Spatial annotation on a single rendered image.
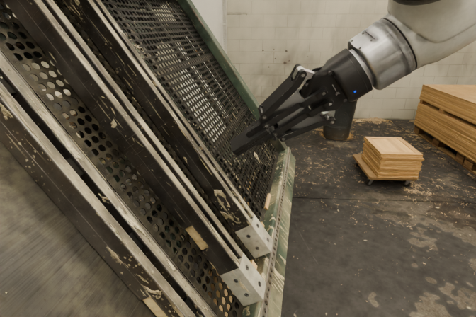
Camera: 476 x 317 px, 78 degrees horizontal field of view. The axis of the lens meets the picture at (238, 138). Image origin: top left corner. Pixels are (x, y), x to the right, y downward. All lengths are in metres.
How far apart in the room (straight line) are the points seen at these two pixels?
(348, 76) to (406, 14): 0.10
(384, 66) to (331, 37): 5.05
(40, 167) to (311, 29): 5.06
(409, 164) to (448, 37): 3.11
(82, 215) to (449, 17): 0.64
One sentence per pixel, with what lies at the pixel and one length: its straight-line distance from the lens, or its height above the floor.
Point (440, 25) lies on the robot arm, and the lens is 0.46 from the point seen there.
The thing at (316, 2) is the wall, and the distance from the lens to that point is 5.44.
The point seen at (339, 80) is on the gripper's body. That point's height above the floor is 1.58.
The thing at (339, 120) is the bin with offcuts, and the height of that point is 0.32.
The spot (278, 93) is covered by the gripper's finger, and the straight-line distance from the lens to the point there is 0.46.
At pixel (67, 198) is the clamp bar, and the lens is 0.63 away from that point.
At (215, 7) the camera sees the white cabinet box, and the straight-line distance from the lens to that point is 3.97.
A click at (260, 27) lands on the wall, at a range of 5.34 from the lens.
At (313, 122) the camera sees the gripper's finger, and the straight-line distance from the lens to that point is 0.51.
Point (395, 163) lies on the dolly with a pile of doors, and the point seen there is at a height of 0.30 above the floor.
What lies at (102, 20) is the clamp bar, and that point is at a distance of 0.99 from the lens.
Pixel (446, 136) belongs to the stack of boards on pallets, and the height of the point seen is 0.25.
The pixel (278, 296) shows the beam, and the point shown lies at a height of 0.83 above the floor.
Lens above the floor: 1.65
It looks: 21 degrees down
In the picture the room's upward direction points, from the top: straight up
